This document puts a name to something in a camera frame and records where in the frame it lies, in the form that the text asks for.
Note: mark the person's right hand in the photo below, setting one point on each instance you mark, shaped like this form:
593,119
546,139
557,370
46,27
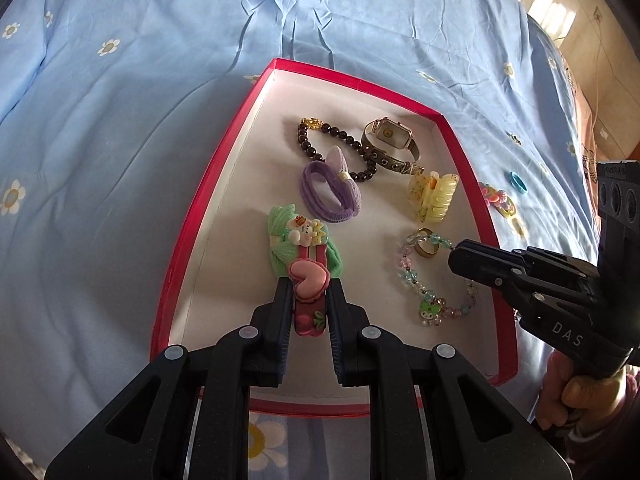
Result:
575,400

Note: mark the red cardboard box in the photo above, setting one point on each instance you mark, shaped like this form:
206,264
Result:
240,200

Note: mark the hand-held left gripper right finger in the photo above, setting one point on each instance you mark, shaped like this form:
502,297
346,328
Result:
336,340

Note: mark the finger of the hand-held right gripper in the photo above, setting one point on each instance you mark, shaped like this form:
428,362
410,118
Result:
492,280
500,255

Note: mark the square wristwatch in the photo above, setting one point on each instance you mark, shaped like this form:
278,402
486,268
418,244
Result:
392,132

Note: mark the yellow hair claw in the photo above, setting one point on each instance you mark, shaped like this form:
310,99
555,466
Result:
440,195

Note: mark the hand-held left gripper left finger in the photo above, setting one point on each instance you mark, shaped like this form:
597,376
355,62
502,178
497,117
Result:
282,340

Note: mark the small gold earring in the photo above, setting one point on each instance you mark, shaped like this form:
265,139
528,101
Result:
513,138

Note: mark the pink hair clip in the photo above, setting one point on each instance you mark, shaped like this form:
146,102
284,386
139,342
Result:
307,275

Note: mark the orange printed blanket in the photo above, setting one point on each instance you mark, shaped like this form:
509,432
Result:
587,125

